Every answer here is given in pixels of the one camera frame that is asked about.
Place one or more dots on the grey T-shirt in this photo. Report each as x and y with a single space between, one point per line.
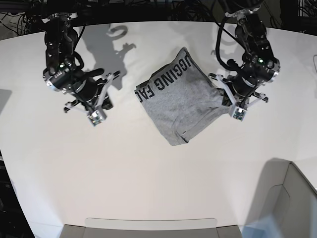
180 99

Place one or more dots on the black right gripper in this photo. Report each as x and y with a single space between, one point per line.
87 93

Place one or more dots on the grey bin at right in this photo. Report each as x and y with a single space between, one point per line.
284 204

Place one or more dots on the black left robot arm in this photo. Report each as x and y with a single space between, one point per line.
260 65

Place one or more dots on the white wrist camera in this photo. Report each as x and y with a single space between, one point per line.
96 115
239 108

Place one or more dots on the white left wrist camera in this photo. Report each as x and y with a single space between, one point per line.
239 108

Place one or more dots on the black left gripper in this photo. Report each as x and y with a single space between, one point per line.
239 88

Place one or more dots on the grey cloth at right edge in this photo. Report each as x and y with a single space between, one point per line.
315 62

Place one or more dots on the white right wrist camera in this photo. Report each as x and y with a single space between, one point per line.
96 115

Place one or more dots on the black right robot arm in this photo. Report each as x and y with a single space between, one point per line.
64 67

